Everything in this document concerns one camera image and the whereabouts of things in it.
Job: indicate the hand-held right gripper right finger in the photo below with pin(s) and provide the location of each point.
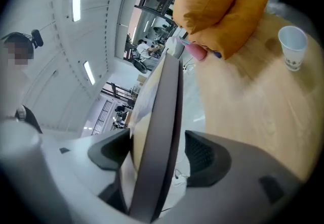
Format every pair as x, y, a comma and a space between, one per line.
240, 192

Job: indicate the person's face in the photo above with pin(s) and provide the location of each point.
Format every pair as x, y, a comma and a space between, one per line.
17, 56

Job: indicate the small blue object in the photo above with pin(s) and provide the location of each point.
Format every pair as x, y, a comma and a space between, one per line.
217, 54

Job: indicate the black head camera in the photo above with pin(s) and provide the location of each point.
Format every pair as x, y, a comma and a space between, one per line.
37, 38

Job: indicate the light wooden coffee table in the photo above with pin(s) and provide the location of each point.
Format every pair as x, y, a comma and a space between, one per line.
253, 111

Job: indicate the person's black clothing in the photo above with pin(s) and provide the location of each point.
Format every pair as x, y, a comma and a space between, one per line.
30, 119

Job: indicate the pink spray bottle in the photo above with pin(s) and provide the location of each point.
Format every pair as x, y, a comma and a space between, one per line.
197, 52

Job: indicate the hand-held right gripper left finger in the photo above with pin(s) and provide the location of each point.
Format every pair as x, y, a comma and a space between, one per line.
76, 167

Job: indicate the large glass partition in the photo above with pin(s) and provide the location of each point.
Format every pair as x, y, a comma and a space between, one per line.
146, 15

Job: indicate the brown photo cover book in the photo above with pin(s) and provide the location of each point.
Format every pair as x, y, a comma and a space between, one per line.
157, 129

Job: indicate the white paper cup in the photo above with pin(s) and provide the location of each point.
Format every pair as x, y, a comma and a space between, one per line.
292, 46

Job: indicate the black metal railing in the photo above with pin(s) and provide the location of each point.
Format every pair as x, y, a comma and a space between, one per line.
101, 116

